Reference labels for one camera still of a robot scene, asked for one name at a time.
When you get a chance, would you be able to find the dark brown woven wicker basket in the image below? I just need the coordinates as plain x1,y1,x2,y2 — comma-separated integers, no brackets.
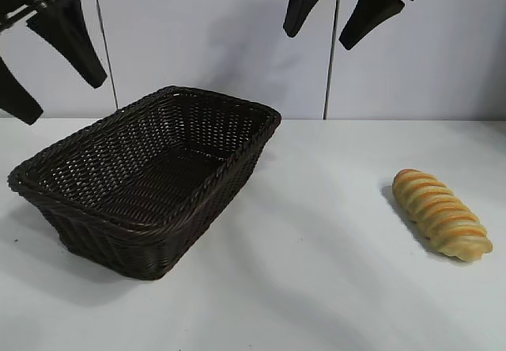
6,85,282,281

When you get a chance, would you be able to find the long striped golden bread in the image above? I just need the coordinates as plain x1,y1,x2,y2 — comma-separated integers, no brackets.
391,168,494,263

